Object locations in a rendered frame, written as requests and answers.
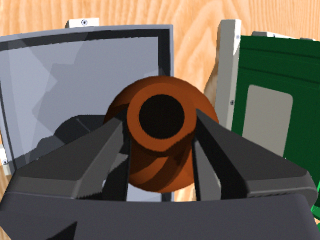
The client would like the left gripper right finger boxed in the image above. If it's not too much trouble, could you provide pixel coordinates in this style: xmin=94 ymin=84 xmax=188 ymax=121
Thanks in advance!
xmin=191 ymin=108 xmax=318 ymax=209

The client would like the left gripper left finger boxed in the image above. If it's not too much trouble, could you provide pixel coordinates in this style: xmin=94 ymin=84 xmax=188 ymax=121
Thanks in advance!
xmin=5 ymin=108 xmax=132 ymax=201

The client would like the grey rectangular tray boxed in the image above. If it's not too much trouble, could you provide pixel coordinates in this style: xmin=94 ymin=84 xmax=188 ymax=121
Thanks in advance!
xmin=0 ymin=24 xmax=174 ymax=176

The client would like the dark green crate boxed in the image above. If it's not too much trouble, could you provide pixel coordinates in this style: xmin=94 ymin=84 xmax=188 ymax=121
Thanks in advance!
xmin=231 ymin=35 xmax=320 ymax=221

